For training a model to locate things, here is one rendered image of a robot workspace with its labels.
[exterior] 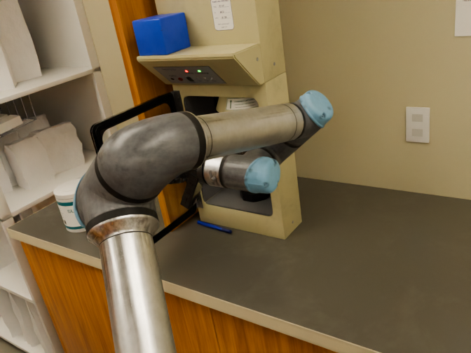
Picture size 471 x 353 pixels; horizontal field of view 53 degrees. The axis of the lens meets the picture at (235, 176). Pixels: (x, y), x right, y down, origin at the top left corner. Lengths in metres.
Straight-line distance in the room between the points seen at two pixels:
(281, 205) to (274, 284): 0.24
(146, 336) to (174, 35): 0.80
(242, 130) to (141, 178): 0.20
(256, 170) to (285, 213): 0.45
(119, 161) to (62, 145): 1.67
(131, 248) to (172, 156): 0.15
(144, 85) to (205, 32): 0.25
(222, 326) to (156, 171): 0.72
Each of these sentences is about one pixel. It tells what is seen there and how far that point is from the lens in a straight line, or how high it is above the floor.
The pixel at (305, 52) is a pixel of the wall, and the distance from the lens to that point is 1.63.
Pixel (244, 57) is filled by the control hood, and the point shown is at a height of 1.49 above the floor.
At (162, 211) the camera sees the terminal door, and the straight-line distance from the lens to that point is 1.41.
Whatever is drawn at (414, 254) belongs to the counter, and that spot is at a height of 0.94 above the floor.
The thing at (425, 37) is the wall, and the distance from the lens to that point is 1.49.
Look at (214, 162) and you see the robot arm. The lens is 0.99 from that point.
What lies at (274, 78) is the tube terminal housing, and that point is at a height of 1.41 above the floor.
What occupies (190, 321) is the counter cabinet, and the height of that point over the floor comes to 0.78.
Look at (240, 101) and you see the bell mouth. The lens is 1.31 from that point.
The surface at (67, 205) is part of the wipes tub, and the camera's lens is 1.67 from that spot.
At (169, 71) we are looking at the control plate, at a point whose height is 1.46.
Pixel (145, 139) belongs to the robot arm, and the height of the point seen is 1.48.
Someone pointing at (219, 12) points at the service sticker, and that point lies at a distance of 1.25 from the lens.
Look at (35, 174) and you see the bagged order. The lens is 2.28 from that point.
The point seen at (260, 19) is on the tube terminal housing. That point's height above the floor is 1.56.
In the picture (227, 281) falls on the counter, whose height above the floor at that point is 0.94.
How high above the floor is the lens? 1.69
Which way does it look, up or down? 24 degrees down
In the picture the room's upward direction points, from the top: 9 degrees counter-clockwise
